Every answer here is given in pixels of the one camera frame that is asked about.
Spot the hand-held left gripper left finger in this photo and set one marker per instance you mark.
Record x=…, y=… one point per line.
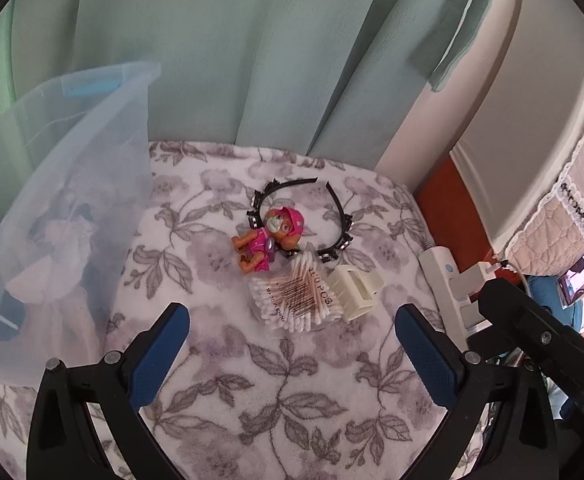
x=159, y=355

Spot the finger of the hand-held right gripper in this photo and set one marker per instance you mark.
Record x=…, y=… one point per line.
x=506, y=310

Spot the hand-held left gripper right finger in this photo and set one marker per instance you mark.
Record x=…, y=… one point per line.
x=426, y=360

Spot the white paper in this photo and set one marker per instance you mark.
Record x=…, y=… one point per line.
x=62, y=255

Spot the clear plastic storage container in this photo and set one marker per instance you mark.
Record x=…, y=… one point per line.
x=97, y=160

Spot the blue cushion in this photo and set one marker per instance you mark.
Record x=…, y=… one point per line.
x=541, y=285

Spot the white charger adapter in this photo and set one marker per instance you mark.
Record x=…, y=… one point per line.
x=466, y=280

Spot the white power strip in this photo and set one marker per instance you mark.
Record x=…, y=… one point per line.
x=434, y=265

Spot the quilted lace-trimmed cover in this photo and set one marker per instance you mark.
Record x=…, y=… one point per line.
x=546, y=230

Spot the white hair claw clip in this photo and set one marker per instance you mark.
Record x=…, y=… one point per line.
x=356, y=290

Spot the grey floral blanket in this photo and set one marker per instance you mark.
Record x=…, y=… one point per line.
x=272, y=385

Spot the black studded headband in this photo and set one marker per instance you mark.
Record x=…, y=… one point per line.
x=347, y=242

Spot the packet of cotton swabs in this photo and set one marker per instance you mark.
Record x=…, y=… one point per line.
x=292, y=295

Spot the white headboard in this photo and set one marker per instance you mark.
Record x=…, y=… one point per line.
x=521, y=135

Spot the pink dog toy figure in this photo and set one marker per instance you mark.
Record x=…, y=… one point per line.
x=284, y=225

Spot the green curtain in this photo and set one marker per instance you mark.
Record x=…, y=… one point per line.
x=222, y=35

